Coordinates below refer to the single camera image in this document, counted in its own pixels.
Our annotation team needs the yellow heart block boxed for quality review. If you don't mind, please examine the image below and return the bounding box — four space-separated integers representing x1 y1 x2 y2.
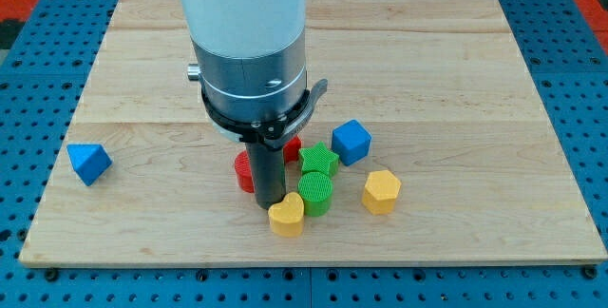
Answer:
268 192 304 238

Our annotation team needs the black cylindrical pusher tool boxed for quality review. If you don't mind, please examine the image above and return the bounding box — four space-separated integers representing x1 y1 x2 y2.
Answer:
246 143 286 210

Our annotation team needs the blue cube block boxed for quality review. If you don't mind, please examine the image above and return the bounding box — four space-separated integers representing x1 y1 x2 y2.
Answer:
332 120 372 166

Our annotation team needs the green cylinder block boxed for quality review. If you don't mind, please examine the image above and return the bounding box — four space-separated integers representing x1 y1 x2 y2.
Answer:
297 172 333 217

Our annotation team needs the black clamp ring with lever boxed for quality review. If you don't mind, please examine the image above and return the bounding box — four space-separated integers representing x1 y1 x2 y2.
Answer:
200 78 329 151

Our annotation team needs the wooden board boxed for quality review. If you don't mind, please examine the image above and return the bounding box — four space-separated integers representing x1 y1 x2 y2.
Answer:
20 0 607 268

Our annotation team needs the green star block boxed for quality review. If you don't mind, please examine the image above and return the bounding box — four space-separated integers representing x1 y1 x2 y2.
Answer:
298 142 339 178

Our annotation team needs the red cylinder block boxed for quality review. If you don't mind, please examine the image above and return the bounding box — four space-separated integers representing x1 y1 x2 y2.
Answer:
234 150 255 193

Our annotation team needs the blue triangle block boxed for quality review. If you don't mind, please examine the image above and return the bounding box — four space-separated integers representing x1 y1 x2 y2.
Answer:
66 144 112 186

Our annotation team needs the yellow hexagon block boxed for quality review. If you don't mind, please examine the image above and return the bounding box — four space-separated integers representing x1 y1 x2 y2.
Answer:
361 170 402 215

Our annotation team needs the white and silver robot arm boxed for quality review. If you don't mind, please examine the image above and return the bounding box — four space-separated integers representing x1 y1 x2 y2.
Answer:
181 0 308 143

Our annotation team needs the red block behind tool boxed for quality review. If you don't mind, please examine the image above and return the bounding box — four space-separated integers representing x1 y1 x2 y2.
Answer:
283 136 302 164

